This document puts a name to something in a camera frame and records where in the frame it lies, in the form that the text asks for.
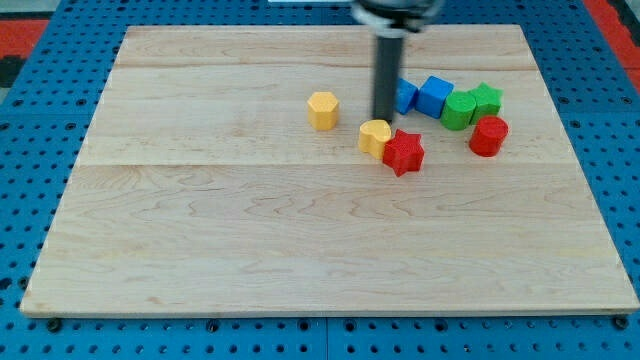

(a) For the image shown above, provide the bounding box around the yellow heart block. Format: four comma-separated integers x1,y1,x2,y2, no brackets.
358,119,391,160

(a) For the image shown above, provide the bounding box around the light wooden board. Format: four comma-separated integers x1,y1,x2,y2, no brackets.
20,25,639,318

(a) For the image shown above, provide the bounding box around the green cylinder block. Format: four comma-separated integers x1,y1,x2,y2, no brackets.
440,91,477,131

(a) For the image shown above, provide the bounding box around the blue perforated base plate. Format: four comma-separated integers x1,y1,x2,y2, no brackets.
1,0,639,359

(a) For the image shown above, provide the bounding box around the red star block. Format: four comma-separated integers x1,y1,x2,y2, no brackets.
383,129,425,177

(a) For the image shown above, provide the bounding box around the green star block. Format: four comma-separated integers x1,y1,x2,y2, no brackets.
468,82,504,125

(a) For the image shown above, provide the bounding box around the yellow hexagon block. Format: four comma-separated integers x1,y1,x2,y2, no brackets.
307,92,339,131

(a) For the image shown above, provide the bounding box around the red cylinder block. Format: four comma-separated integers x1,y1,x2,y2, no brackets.
469,115,509,157

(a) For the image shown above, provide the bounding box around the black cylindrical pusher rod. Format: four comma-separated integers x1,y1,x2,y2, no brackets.
371,35,404,123

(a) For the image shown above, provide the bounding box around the blue partly hidden block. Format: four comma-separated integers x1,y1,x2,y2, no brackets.
395,78,418,115

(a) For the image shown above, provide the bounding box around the blue cube block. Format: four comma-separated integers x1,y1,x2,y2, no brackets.
415,76,454,119

